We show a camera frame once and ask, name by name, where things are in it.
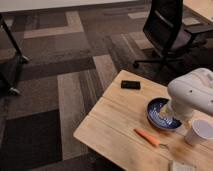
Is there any black rolling stand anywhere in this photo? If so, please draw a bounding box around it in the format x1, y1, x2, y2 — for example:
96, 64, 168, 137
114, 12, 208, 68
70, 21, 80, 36
0, 13, 30, 96

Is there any white sponge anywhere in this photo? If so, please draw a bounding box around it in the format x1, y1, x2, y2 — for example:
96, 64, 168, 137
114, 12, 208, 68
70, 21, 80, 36
170, 162, 196, 171

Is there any orange carrot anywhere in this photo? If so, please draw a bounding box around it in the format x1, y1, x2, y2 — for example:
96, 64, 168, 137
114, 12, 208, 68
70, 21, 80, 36
134, 129, 167, 148

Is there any black office chair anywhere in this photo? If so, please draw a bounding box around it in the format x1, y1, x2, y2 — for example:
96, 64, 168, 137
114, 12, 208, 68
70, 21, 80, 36
133, 0, 213, 68

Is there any white paper cup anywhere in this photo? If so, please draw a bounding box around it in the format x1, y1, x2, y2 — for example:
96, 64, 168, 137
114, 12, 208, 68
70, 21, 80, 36
185, 119, 213, 146

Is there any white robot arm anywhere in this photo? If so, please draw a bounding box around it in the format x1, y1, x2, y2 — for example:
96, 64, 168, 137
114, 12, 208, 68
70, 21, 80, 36
160, 68, 213, 125

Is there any wooden desk at top right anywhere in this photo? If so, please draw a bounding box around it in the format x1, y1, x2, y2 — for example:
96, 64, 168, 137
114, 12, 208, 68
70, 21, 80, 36
183, 0, 213, 23

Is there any black rectangular block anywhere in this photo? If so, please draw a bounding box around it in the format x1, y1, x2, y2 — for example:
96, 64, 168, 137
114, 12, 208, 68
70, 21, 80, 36
121, 80, 141, 90

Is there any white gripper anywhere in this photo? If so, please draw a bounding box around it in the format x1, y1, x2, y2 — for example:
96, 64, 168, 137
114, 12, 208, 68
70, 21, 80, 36
159, 100, 194, 129

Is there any blue ceramic bowl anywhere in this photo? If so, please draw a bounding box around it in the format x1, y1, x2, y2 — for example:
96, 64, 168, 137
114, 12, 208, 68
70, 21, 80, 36
146, 98, 182, 131

